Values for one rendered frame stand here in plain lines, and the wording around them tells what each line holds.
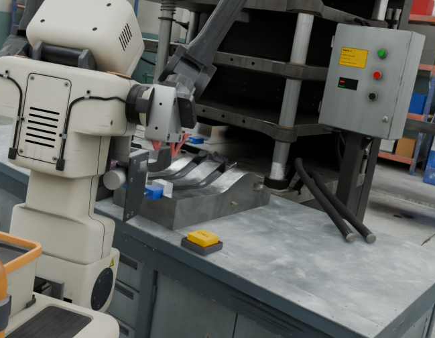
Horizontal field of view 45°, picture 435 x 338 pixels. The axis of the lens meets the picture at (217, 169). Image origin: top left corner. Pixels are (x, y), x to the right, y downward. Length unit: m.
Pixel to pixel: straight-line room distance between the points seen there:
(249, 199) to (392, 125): 0.64
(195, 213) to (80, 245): 0.45
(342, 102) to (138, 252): 1.02
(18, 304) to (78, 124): 0.36
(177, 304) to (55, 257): 0.43
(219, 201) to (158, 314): 0.38
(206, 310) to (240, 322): 0.11
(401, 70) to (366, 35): 0.19
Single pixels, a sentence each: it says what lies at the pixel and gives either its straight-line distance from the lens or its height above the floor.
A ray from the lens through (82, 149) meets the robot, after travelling 1.11.
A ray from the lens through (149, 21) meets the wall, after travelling 10.87.
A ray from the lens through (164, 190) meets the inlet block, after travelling 1.50.
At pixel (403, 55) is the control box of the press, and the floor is 1.38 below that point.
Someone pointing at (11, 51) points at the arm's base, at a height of 1.24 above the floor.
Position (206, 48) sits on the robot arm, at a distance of 1.21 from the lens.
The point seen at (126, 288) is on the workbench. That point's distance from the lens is 1.67.
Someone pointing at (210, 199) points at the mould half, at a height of 0.87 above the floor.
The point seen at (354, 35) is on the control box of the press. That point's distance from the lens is 2.12.
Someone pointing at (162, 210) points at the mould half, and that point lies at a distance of 1.50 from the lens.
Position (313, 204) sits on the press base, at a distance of 2.37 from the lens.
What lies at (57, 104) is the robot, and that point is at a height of 1.16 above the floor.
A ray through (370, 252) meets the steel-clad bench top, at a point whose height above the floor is 0.80.
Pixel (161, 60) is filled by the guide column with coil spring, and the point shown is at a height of 1.21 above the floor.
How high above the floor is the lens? 1.33
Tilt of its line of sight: 13 degrees down
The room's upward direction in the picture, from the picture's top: 9 degrees clockwise
